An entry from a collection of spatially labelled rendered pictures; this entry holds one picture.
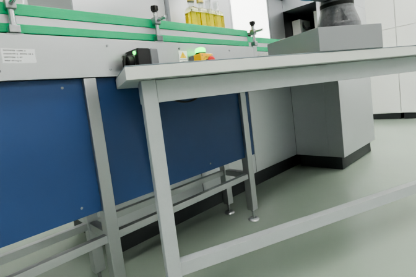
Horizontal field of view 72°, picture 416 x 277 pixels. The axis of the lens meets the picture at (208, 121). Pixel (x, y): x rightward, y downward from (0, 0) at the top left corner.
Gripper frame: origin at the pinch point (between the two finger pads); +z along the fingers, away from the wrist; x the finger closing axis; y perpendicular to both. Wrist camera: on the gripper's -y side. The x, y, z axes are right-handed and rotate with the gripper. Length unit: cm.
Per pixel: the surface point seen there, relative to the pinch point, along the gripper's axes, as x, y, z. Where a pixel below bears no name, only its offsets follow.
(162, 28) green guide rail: -13.1, -35.3, 27.3
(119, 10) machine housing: 15.7, -36.0, 12.5
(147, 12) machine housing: 15.5, -21.3, 11.6
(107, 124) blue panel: -13, -63, 61
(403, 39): -12, 380, 10
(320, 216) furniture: -59, -14, 101
